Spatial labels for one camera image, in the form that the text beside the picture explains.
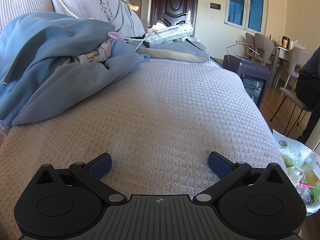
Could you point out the white power strip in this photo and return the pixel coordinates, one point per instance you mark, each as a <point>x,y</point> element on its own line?
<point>170,33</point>

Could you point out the light blue fleece top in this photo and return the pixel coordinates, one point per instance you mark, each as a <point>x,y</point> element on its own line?
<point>37,37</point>

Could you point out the cream coloured object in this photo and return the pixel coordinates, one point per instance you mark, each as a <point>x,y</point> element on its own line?
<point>156,27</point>

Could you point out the white framed window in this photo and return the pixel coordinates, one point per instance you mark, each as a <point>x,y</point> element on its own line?
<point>235,2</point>

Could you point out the cartoon print cream pajama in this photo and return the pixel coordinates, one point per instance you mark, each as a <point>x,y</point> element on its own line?
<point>95,52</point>

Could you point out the dark purple space heater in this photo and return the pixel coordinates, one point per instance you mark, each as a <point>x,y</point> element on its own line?
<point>250,72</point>

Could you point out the black wall control panel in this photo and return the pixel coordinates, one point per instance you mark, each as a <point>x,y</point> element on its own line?
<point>215,5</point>

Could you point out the orange cup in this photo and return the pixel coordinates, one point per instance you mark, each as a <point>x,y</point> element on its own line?
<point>285,42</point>

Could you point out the beige chair with black legs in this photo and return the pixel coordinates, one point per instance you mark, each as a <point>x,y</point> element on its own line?
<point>292,97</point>

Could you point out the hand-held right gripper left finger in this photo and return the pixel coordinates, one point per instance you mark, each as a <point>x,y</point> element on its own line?
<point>101,166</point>

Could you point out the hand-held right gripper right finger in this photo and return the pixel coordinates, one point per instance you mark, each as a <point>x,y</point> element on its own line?
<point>220,166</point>

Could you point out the printed grey sofa cushion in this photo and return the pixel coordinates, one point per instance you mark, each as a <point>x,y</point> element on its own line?
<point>100,0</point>

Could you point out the white dining table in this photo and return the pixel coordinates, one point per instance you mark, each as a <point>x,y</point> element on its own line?
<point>282,48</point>

